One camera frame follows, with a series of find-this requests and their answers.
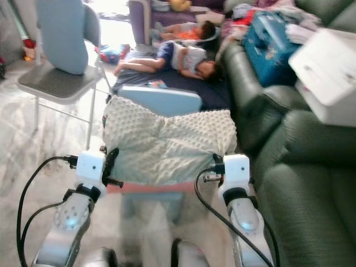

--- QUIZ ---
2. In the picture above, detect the white dotted pillow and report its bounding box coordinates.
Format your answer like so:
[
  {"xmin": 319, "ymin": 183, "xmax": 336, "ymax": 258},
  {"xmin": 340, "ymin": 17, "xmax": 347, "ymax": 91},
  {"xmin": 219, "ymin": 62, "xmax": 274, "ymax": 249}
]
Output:
[{"xmin": 101, "ymin": 96, "xmax": 239, "ymax": 185}]

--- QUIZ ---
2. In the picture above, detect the dark green leather sofa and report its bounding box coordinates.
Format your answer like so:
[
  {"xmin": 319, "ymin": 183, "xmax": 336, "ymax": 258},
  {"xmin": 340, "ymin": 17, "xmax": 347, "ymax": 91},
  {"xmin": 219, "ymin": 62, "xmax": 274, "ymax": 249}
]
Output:
[{"xmin": 220, "ymin": 0, "xmax": 356, "ymax": 267}]

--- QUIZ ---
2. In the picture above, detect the grey purple sofa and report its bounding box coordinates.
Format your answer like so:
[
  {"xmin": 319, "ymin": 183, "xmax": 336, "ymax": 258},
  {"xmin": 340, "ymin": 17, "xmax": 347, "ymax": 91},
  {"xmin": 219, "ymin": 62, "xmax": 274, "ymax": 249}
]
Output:
[{"xmin": 128, "ymin": 0, "xmax": 226, "ymax": 48}]

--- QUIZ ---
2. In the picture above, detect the pink pad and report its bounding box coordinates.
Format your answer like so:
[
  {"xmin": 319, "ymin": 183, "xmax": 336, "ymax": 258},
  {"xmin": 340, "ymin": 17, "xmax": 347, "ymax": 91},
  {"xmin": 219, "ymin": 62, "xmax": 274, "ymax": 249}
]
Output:
[{"xmin": 107, "ymin": 181, "xmax": 195, "ymax": 194}]

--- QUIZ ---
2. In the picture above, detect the light blue rectangular cushion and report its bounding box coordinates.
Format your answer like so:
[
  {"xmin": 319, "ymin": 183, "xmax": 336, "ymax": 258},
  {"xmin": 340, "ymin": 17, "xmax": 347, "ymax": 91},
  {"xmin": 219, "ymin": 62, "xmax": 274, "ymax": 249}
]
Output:
[{"xmin": 117, "ymin": 85, "xmax": 202, "ymax": 117}]

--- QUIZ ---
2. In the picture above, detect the silver right robot leg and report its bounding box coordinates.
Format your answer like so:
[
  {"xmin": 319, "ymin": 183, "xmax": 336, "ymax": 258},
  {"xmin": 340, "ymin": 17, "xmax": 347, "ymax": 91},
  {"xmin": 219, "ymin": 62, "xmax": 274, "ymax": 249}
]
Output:
[{"xmin": 170, "ymin": 238, "xmax": 217, "ymax": 267}]

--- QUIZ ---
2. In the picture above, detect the silver robot leg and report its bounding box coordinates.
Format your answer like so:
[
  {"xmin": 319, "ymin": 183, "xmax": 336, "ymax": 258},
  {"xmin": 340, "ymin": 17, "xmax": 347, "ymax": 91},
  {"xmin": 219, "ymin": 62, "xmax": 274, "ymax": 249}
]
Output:
[
  {"xmin": 83, "ymin": 248, "xmax": 117, "ymax": 267},
  {"xmin": 170, "ymin": 238, "xmax": 217, "ymax": 267}
]

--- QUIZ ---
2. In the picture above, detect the dark blue floor mattress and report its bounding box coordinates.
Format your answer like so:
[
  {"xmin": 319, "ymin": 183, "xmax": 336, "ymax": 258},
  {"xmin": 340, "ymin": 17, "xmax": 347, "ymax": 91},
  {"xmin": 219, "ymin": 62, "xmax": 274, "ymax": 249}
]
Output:
[{"xmin": 108, "ymin": 50, "xmax": 233, "ymax": 111}]

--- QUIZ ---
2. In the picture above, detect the silver left robot leg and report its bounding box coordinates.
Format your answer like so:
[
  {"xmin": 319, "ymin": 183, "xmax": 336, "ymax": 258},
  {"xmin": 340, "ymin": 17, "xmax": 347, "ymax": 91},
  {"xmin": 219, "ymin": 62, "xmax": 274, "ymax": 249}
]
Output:
[{"xmin": 83, "ymin": 248, "xmax": 117, "ymax": 267}]

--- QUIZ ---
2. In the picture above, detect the grey folding chair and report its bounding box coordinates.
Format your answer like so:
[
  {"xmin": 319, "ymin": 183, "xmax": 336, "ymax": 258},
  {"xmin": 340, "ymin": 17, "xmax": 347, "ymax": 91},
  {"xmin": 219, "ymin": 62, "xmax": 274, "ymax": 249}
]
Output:
[{"xmin": 16, "ymin": 3, "xmax": 112, "ymax": 151}]

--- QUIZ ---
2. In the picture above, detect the blue patterned bag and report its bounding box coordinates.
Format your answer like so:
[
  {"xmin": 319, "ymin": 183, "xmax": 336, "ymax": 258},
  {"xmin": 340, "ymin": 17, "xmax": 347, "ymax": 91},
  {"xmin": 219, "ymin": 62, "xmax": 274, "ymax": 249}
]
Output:
[{"xmin": 99, "ymin": 43, "xmax": 130, "ymax": 63}]

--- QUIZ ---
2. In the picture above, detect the child in white blue shirt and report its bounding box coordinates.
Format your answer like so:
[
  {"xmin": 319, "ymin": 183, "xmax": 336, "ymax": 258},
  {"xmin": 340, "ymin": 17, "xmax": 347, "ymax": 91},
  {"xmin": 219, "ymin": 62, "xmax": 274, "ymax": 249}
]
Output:
[{"xmin": 113, "ymin": 40, "xmax": 223, "ymax": 81}]

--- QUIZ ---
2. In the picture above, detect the blue printed box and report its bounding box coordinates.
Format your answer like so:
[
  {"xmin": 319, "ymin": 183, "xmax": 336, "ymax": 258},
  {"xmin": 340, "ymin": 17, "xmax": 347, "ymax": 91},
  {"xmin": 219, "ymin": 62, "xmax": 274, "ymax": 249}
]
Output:
[{"xmin": 244, "ymin": 11, "xmax": 304, "ymax": 88}]

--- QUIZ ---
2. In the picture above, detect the light blue tall cushion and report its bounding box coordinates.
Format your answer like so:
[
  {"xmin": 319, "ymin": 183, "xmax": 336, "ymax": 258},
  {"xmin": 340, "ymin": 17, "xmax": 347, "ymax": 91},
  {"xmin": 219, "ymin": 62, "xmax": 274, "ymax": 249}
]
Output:
[{"xmin": 35, "ymin": 0, "xmax": 90, "ymax": 76}]

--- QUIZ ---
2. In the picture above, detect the red and white toy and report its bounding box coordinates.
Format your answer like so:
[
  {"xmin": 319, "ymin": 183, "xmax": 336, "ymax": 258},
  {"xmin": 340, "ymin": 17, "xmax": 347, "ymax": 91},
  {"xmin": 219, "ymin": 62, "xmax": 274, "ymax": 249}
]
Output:
[{"xmin": 22, "ymin": 40, "xmax": 37, "ymax": 61}]

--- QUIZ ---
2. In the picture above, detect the child in orange shirt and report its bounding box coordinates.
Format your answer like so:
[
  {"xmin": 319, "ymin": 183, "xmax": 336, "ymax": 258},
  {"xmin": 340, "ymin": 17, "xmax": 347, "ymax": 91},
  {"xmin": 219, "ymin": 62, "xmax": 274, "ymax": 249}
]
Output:
[{"xmin": 153, "ymin": 21, "xmax": 217, "ymax": 44}]

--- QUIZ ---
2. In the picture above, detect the white box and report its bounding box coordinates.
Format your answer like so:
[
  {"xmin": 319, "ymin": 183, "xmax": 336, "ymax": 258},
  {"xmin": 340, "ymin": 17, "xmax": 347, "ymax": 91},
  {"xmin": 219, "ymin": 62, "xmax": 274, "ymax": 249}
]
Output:
[{"xmin": 289, "ymin": 29, "xmax": 356, "ymax": 127}]

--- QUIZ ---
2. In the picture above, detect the yellow plush toy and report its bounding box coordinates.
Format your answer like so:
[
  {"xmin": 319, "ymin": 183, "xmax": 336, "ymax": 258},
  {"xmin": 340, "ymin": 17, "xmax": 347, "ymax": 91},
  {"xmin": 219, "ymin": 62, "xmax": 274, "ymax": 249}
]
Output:
[{"xmin": 170, "ymin": 0, "xmax": 192, "ymax": 12}]

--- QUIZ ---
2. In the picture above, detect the pile of clothes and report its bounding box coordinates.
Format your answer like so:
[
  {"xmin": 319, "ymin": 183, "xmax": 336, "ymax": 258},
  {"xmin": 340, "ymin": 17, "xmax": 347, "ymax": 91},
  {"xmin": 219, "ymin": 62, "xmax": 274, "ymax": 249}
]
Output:
[{"xmin": 228, "ymin": 0, "xmax": 326, "ymax": 34}]

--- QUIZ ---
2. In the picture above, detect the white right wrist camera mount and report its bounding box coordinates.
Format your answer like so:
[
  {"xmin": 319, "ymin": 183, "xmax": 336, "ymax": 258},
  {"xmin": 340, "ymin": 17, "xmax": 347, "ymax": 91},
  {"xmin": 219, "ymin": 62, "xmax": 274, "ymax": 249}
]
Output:
[{"xmin": 217, "ymin": 154, "xmax": 251, "ymax": 198}]

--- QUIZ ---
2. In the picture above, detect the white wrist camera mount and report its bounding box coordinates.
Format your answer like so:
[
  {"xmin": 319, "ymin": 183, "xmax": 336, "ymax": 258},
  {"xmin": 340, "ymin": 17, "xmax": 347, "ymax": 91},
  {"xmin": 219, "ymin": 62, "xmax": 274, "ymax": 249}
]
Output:
[
  {"xmin": 217, "ymin": 154, "xmax": 251, "ymax": 198},
  {"xmin": 75, "ymin": 149, "xmax": 107, "ymax": 192}
]

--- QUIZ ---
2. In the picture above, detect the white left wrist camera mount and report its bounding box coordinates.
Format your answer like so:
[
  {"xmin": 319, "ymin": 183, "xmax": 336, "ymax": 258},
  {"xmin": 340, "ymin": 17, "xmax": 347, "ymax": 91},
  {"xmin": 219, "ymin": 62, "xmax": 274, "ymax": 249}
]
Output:
[{"xmin": 75, "ymin": 149, "xmax": 107, "ymax": 192}]

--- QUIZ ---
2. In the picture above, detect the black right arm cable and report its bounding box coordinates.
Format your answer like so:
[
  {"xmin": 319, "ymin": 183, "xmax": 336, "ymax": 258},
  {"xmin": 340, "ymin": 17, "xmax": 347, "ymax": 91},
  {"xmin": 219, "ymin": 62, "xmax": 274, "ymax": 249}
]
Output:
[{"xmin": 194, "ymin": 167, "xmax": 276, "ymax": 267}]

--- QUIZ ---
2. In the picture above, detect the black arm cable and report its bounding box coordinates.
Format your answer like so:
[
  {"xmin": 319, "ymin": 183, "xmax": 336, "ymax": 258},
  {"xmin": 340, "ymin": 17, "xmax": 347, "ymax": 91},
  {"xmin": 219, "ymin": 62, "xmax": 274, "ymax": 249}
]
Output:
[
  {"xmin": 194, "ymin": 167, "xmax": 276, "ymax": 267},
  {"xmin": 16, "ymin": 156, "xmax": 80, "ymax": 267}
]

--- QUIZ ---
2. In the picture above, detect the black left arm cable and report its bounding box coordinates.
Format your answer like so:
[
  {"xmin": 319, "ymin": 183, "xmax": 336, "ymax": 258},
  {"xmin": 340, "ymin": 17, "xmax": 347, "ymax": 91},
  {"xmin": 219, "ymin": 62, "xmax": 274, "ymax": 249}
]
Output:
[{"xmin": 16, "ymin": 156, "xmax": 80, "ymax": 267}]

